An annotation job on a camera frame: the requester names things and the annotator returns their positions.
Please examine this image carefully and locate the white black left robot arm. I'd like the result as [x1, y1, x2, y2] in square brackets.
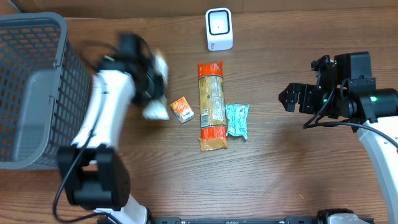
[53, 56, 169, 224]

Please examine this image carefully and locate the grey plastic mesh basket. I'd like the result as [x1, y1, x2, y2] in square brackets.
[1, 12, 91, 170]

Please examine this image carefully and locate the white barcode scanner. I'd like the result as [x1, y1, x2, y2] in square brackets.
[205, 7, 233, 52]

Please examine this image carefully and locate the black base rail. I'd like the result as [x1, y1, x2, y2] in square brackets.
[96, 217, 376, 224]

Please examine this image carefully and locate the small orange carton box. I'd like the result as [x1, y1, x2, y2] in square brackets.
[170, 96, 194, 123]

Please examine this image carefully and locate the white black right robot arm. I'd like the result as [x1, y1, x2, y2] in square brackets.
[278, 52, 397, 223]

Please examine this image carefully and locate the teal tissue packet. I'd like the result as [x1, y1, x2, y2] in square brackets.
[226, 104, 250, 140]

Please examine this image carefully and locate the white tube gold cap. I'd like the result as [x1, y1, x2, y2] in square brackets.
[142, 49, 169, 120]

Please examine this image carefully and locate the orange spaghetti packet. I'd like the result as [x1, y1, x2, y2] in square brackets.
[198, 62, 228, 151]

